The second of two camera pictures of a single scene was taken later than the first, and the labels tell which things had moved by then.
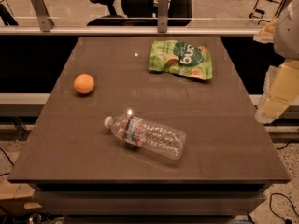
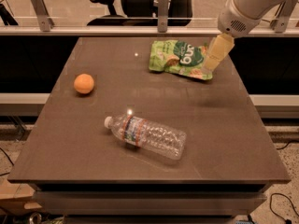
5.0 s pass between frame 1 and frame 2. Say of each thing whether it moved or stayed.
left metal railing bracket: stayed
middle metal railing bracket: stayed
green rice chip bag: stayed
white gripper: moved
